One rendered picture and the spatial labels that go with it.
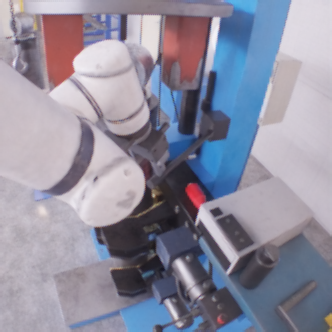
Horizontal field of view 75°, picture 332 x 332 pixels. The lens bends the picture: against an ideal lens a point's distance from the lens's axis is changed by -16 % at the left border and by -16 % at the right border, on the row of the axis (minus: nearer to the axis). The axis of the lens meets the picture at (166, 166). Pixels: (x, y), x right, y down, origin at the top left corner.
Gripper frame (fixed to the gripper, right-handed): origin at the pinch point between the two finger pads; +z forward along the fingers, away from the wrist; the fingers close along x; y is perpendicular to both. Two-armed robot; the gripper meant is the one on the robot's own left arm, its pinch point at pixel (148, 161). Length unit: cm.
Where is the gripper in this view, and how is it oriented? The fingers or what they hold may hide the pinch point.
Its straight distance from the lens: 63.8
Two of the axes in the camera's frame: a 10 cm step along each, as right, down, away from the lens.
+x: -8.1, -4.3, 4.0
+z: 1.7, 4.8, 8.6
